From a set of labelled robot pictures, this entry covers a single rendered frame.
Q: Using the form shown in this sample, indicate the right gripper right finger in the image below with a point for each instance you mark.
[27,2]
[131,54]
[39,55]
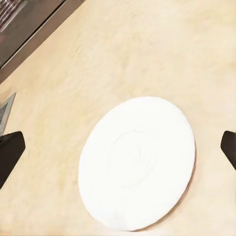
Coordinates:
[228,146]

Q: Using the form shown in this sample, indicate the countertop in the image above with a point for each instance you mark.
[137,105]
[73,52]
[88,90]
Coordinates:
[105,53]

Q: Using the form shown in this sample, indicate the fixed window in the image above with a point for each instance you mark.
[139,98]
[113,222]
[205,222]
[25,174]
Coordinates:
[25,25]

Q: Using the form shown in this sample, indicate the saucer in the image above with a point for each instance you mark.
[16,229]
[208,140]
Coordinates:
[137,163]

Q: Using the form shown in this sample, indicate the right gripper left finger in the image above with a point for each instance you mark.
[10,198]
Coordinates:
[12,147]

